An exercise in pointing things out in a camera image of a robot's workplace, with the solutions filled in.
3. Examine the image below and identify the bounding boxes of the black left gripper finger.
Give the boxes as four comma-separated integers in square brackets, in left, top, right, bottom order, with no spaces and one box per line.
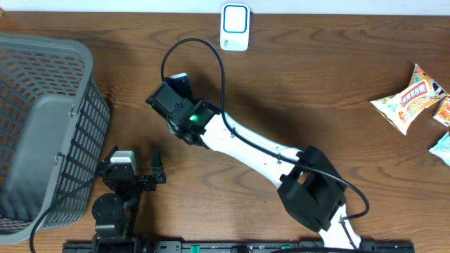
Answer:
[105,145,118,162]
[150,148,167,183]

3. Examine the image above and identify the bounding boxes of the yellow snack bag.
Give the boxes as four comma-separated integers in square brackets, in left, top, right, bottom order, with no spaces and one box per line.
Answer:
[370,63,449,135]

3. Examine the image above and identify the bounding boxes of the light teal wipes packet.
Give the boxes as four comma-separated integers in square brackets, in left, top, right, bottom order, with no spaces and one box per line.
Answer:
[429,132,450,166]

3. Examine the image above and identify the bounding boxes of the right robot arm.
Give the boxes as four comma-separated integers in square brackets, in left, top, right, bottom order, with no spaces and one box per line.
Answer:
[146,82,361,249]

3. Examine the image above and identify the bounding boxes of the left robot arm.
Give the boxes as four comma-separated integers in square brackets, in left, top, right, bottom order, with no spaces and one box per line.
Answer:
[91,147,167,253]

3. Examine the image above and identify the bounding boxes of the white barcode scanner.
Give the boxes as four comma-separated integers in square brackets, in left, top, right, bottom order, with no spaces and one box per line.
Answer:
[219,3,250,51]

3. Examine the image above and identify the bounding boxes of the grey plastic shopping basket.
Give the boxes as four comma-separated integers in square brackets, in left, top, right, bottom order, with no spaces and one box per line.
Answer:
[1,33,110,245]

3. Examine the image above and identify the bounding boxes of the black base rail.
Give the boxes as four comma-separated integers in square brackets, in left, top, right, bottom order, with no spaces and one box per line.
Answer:
[62,240,415,253]

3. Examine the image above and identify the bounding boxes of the black left camera cable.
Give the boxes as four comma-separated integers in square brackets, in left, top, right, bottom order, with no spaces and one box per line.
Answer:
[28,174,101,253]

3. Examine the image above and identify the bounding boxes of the black camera cable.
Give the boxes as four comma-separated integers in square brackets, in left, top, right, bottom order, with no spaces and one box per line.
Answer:
[160,37,371,250]
[28,174,101,253]

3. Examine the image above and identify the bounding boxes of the black right camera cable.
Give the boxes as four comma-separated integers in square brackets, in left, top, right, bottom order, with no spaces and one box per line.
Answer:
[160,37,371,250]

